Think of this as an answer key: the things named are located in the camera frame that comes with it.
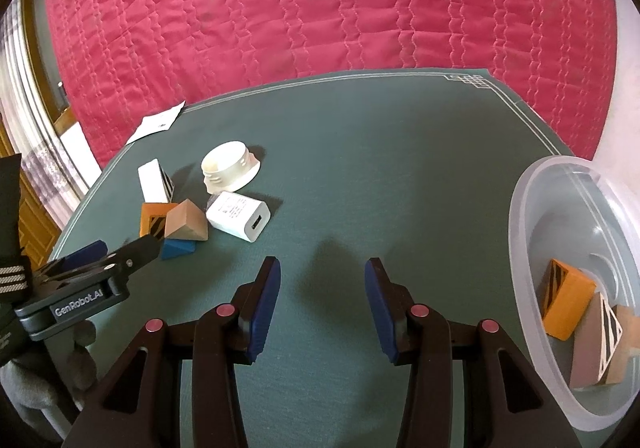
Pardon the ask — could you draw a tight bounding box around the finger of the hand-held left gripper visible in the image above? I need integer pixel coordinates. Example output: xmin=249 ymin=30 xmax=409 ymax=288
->
xmin=37 ymin=239 xmax=108 ymax=279
xmin=37 ymin=232 xmax=166 ymax=286

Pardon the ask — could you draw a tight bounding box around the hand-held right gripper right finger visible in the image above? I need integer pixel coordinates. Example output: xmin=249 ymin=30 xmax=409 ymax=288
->
xmin=364 ymin=257 xmax=583 ymax=448

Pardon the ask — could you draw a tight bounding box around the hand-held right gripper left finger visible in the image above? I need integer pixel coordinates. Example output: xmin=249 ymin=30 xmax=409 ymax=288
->
xmin=62 ymin=255 xmax=282 ymax=448

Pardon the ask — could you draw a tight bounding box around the blue wooden block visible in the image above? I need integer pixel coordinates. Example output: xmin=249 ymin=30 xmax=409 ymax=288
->
xmin=161 ymin=237 xmax=198 ymax=261

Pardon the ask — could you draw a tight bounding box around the small orange striped block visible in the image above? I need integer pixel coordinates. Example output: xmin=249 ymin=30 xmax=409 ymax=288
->
xmin=139 ymin=202 xmax=179 ymax=239

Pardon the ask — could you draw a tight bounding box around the plain wooden triangular block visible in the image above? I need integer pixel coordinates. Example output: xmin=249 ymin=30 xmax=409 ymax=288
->
xmin=164 ymin=199 xmax=208 ymax=243

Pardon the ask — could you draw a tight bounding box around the white block with striped end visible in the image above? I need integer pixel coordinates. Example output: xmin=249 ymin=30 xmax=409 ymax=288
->
xmin=138 ymin=158 xmax=176 ymax=204

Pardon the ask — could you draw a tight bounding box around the white usb charger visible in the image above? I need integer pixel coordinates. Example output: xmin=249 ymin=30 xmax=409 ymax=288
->
xmin=206 ymin=191 xmax=272 ymax=244

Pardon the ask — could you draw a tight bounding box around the white plastic screw cap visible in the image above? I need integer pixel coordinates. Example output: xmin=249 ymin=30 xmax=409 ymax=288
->
xmin=201 ymin=140 xmax=262 ymax=194

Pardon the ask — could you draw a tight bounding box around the clear plastic bowl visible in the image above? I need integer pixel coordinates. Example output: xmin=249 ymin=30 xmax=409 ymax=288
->
xmin=507 ymin=155 xmax=640 ymax=431

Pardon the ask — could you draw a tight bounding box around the large orange striped block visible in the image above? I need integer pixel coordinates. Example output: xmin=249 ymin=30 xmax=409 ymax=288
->
xmin=542 ymin=258 xmax=597 ymax=341

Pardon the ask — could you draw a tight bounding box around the white triangular striped block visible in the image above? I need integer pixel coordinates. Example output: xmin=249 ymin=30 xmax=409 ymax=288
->
xmin=570 ymin=292 xmax=624 ymax=390

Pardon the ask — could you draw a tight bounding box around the brown wooden block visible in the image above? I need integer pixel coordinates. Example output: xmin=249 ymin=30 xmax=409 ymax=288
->
xmin=602 ymin=304 xmax=640 ymax=385

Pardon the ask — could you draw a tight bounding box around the person's left hand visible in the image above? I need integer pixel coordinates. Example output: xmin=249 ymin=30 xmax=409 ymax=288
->
xmin=0 ymin=319 xmax=98 ymax=443

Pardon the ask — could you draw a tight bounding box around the wooden door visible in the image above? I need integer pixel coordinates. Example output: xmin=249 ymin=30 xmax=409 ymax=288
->
xmin=0 ymin=118 xmax=63 ymax=261

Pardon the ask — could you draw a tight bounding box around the white bedside cabinet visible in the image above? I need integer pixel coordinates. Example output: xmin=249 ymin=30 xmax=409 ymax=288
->
xmin=54 ymin=108 xmax=103 ymax=179

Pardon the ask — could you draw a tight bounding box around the white paper sheet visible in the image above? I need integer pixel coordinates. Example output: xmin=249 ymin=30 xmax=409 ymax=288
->
xmin=125 ymin=101 xmax=186 ymax=145

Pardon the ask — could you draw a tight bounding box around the white patterned curtain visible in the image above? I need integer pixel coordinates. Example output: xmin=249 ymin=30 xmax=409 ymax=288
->
xmin=0 ymin=0 xmax=101 ymax=189

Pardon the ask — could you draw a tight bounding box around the green table mat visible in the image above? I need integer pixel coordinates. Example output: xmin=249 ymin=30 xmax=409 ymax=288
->
xmin=47 ymin=68 xmax=586 ymax=448

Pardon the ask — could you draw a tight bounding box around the red quilted blanket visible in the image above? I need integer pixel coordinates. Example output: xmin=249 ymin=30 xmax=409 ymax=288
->
xmin=42 ymin=0 xmax=618 ymax=169

